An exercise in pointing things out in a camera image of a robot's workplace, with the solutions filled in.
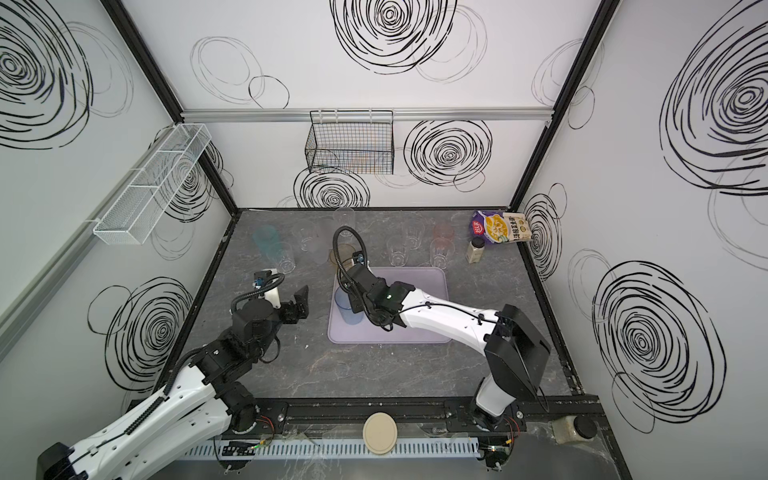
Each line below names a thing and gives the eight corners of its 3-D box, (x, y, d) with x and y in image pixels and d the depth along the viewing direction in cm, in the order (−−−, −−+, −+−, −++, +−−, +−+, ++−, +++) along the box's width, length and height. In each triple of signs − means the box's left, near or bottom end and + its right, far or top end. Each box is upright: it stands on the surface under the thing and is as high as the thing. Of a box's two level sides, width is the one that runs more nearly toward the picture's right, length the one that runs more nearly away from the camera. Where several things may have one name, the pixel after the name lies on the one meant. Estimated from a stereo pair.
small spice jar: (467, 263, 105) (472, 250, 99) (464, 249, 109) (469, 236, 103) (482, 263, 105) (488, 250, 99) (479, 249, 109) (484, 236, 103)
